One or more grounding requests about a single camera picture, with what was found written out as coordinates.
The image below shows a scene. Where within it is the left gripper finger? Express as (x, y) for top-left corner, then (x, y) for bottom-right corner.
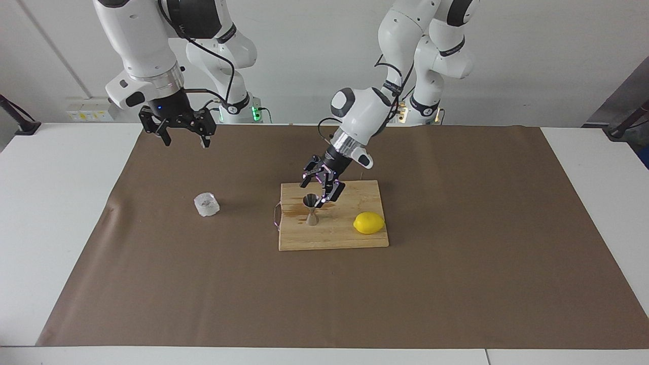
(300, 155), (322, 190)
(316, 179), (347, 210)

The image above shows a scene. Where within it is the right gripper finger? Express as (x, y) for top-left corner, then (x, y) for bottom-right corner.
(139, 110), (172, 148)
(193, 109), (218, 150)

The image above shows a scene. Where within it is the steel jigger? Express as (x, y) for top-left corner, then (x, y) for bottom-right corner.
(303, 194), (321, 227)

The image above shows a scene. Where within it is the small clear glass cup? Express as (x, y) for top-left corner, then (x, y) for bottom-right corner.
(193, 192), (221, 217)

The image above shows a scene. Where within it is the yellow lemon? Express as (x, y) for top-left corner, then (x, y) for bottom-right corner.
(353, 212), (386, 235)

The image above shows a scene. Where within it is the wooden cutting board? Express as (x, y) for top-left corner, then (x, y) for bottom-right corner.
(274, 180), (390, 252)

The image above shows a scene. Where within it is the brown paper table mat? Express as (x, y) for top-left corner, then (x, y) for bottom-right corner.
(35, 124), (649, 349)

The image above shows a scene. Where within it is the black angled stand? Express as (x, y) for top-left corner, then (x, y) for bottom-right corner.
(602, 99), (649, 141)

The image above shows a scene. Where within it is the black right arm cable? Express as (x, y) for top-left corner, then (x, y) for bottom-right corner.
(157, 0), (237, 110)

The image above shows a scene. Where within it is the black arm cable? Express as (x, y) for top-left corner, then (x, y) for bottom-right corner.
(317, 53), (407, 146)
(157, 0), (237, 110)

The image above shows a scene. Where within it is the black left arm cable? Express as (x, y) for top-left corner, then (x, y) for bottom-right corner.
(317, 53), (407, 146)

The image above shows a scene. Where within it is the white wall outlet strip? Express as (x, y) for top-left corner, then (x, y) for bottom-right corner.
(66, 97), (118, 123)

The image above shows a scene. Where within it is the black clamp mount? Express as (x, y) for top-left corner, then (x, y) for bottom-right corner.
(0, 94), (42, 136)

